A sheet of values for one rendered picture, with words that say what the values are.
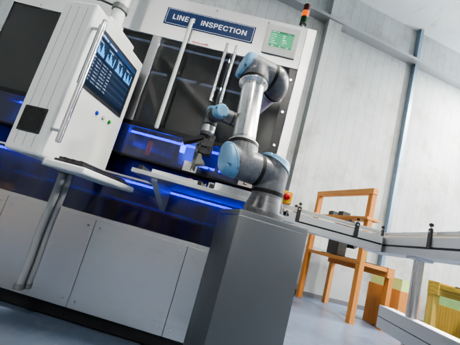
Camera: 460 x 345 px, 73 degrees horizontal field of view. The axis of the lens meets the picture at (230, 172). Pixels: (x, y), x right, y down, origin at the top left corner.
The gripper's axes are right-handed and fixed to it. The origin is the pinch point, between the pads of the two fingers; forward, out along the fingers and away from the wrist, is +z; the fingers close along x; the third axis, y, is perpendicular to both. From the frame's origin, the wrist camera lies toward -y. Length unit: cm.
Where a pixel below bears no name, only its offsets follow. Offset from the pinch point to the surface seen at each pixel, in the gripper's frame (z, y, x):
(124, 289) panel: 72, -20, 19
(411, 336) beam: 50, 121, -6
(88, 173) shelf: 20, -33, -37
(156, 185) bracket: 15.0, -12.2, -11.5
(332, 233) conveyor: 11, 87, 30
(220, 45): -85, -9, 19
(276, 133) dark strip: -37, 40, 20
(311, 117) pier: -223, 115, 398
